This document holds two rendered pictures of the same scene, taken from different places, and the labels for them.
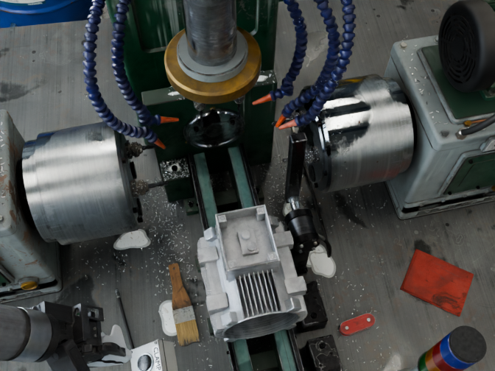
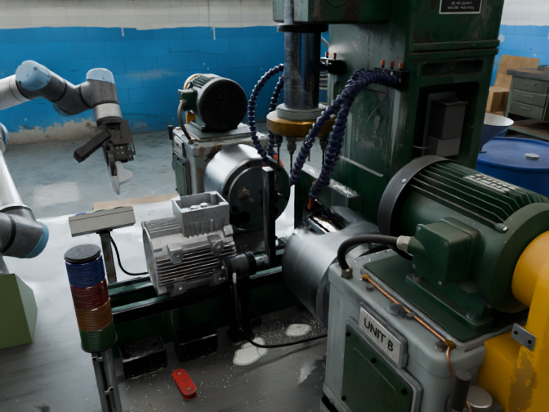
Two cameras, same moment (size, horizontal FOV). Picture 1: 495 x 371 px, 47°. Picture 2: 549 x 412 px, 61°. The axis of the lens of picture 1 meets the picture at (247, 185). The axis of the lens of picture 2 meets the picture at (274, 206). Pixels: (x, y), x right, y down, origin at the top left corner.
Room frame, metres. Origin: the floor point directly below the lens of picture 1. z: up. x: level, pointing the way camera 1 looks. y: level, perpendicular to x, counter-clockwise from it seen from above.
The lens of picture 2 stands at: (0.40, -1.11, 1.60)
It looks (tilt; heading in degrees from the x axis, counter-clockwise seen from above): 23 degrees down; 78
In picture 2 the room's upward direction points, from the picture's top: straight up
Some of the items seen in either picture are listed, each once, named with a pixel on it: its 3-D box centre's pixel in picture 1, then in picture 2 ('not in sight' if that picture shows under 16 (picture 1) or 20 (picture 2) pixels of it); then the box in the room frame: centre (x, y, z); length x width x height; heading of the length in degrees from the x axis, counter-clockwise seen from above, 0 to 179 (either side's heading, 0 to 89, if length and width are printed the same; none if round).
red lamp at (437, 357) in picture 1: (453, 354); (89, 289); (0.23, -0.36, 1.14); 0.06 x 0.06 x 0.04
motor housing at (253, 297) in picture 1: (250, 279); (188, 249); (0.40, -0.01, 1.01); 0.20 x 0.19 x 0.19; 13
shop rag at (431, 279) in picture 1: (437, 281); not in sight; (0.48, -0.47, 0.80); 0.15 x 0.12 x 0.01; 64
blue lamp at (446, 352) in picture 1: (462, 347); (85, 266); (0.23, -0.36, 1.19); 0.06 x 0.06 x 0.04
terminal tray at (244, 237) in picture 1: (247, 244); (200, 213); (0.44, 0.00, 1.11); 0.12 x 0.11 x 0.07; 13
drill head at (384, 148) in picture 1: (362, 130); (354, 276); (0.76, -0.26, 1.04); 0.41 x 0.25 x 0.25; 103
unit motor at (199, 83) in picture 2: not in sight; (204, 131); (0.50, 0.67, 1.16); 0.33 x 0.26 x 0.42; 103
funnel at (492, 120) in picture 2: not in sight; (484, 139); (2.00, 1.05, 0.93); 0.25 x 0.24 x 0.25; 9
